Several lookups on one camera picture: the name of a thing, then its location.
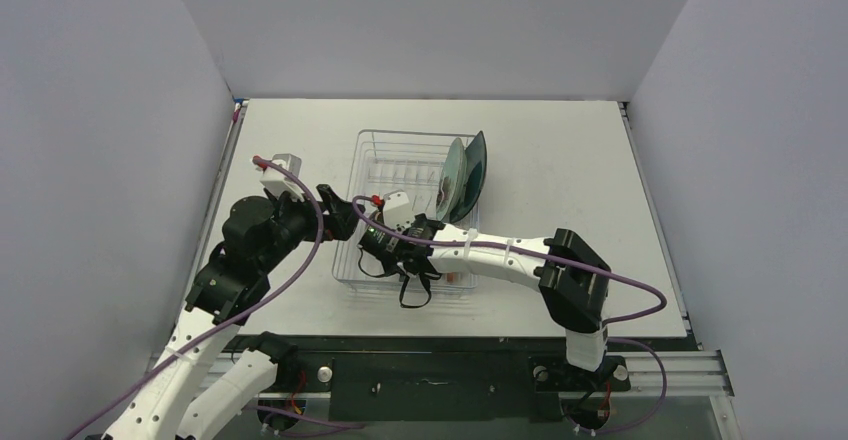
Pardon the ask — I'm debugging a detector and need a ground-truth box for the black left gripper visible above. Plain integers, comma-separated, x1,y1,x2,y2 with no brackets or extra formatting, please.
259,184,364,273

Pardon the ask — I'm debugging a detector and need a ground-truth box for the light blue floral round plate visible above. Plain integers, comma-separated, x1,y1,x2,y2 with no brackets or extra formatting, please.
436,138,467,222

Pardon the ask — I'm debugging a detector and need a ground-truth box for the dark teal square plate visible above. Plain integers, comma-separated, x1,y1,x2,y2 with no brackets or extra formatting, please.
448,131,488,223

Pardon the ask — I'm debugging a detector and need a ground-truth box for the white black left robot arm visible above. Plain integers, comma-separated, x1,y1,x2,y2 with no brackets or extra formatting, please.
101,184,359,439

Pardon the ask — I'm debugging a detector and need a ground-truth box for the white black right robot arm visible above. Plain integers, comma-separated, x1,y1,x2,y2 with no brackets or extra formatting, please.
358,215,626,388

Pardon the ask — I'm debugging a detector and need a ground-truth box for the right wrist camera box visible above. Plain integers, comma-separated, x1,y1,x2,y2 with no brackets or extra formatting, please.
371,190,415,233

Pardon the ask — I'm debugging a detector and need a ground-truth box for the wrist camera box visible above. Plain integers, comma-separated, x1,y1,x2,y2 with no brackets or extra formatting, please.
371,190,415,233
253,153,304,202

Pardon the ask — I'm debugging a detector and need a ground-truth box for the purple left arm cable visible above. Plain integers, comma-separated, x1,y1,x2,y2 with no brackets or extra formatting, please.
62,155,366,440

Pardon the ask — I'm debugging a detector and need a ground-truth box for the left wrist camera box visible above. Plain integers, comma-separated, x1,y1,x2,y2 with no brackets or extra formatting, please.
253,153,304,202

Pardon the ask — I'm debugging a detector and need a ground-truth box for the white wire dish rack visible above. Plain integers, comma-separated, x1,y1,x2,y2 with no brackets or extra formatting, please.
332,129,475,293

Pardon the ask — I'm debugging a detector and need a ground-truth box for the black table front rail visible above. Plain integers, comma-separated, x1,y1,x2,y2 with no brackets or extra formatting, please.
198,334,670,425

